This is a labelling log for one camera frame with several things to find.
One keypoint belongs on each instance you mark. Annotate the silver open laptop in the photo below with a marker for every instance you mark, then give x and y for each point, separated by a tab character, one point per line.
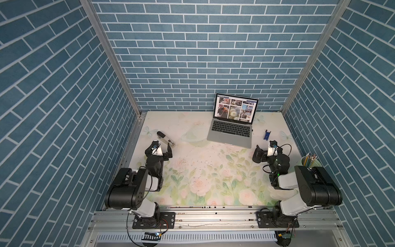
232	120

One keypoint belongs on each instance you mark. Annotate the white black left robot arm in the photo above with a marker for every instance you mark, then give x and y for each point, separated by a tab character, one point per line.
129	190

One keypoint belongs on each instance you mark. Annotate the blue plastic clip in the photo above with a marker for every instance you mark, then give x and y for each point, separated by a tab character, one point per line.
266	135

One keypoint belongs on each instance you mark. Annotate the green pencil cup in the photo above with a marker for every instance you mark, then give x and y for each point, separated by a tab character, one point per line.
317	163

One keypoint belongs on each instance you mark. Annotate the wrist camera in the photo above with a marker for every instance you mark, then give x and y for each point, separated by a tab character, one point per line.
272	148
156	148

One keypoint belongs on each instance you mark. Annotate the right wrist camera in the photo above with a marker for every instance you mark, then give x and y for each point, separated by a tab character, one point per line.
272	148

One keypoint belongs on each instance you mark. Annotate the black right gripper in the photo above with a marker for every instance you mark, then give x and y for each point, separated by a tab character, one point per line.
266	155

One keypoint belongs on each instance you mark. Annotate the floral table mat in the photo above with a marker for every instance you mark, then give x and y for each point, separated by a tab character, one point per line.
202	172

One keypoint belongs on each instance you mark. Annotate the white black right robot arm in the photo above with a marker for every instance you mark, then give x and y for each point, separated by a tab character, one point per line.
315	188

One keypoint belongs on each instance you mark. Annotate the black wireless mouse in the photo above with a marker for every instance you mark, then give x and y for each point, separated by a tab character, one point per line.
165	139

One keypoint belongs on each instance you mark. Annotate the coloured pencils bundle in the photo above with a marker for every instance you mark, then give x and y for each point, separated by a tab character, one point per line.
309	160

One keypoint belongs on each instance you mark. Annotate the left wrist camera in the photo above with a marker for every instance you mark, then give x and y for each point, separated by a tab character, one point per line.
156	148

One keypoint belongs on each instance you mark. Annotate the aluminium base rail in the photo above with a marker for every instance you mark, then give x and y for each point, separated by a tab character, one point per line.
216	218

